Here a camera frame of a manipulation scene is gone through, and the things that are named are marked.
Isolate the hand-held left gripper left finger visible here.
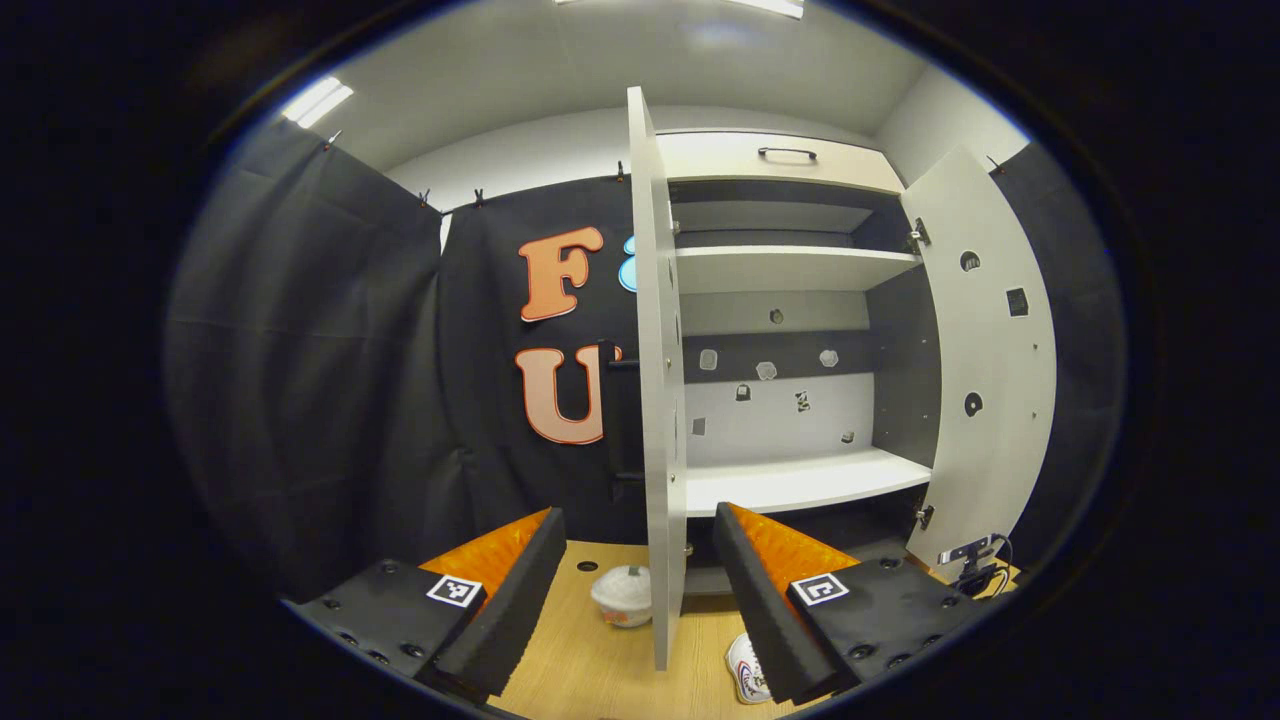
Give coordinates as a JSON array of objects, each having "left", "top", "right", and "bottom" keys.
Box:
[{"left": 283, "top": 507, "right": 568, "bottom": 701}]

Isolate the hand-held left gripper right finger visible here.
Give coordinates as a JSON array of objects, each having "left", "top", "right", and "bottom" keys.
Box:
[{"left": 713, "top": 502, "right": 991, "bottom": 706}]

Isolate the white canvas shoe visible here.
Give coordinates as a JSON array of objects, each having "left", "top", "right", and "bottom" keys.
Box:
[{"left": 725, "top": 632, "right": 773, "bottom": 706}]

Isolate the white grey shoe cabinet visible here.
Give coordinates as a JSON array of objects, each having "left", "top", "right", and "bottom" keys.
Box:
[{"left": 655, "top": 128, "right": 946, "bottom": 596}]

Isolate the white shoe cabinet door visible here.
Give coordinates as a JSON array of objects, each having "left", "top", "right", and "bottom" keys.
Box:
[
  {"left": 626, "top": 86, "right": 689, "bottom": 671},
  {"left": 900, "top": 145, "right": 1059, "bottom": 571}
]

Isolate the white plush toy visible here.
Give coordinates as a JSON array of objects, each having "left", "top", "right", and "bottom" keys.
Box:
[{"left": 590, "top": 565, "right": 653, "bottom": 629}]

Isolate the black backdrop cloth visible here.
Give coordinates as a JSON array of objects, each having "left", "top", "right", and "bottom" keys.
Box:
[{"left": 165, "top": 120, "right": 1129, "bottom": 601}]

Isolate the black door handle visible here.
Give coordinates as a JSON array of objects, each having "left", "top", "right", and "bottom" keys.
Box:
[{"left": 598, "top": 340, "right": 646, "bottom": 501}]

